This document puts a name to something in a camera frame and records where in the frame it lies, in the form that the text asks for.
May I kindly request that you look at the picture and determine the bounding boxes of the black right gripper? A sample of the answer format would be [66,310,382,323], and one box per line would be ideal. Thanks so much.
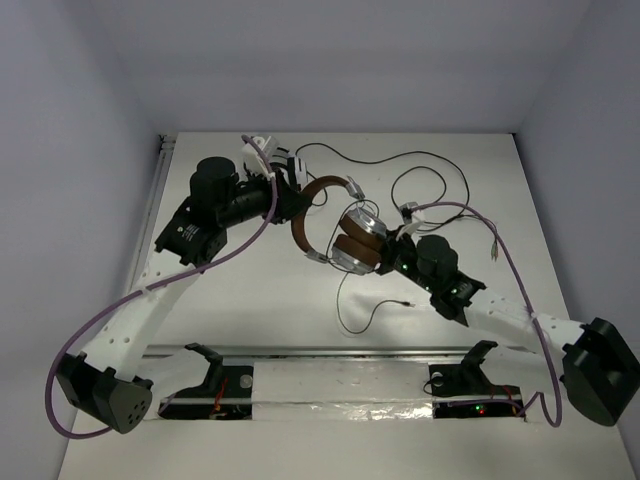
[349,224,438,294]

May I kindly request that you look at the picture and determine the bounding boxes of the brown silver headphones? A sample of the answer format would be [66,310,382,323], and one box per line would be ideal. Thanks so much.
[291,175,387,276]

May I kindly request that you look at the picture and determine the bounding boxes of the thin black headphone cable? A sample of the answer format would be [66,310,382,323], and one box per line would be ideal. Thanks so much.
[329,199,501,337]

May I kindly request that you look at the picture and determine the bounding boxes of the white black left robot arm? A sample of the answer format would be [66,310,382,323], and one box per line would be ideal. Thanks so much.
[46,155,312,434]

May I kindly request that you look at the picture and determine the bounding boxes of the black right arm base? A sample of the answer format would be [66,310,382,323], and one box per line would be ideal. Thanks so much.
[423,340,525,420]

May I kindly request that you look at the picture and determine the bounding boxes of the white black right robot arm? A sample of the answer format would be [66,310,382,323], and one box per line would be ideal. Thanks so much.
[378,233,639,426]

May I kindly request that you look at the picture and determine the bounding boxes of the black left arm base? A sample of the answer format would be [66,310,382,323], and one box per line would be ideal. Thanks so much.
[159,343,254,420]

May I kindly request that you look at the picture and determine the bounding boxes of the white black headphones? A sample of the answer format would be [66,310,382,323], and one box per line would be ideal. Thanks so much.
[273,147,311,192]

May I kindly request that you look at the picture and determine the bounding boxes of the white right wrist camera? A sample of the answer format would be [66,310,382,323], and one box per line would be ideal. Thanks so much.
[396,202,425,240]

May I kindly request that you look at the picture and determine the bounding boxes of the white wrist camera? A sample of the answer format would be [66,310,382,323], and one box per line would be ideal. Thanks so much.
[396,202,425,240]
[241,134,280,179]

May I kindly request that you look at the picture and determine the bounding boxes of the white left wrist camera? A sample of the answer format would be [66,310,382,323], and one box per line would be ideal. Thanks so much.
[241,134,280,179]

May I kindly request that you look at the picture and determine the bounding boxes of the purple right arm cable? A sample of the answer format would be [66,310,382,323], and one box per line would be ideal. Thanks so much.
[414,200,564,429]

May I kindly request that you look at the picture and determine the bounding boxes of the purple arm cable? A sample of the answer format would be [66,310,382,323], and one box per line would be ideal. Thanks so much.
[414,200,564,429]
[44,133,281,441]

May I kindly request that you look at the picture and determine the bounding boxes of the thick black headphone cable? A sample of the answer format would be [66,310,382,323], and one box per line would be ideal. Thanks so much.
[294,143,471,221]

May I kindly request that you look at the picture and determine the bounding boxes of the aluminium left side rail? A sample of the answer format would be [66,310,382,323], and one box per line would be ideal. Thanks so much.
[124,134,177,293]

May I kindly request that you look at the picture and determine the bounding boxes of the aluminium rail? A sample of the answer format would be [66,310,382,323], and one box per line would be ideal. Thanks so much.
[124,134,177,293]
[144,344,501,361]

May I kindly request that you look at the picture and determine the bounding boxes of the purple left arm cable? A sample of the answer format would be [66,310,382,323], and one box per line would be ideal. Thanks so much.
[44,133,281,441]

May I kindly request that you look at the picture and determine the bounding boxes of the aluminium front rail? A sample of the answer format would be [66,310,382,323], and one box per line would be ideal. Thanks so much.
[144,344,501,361]

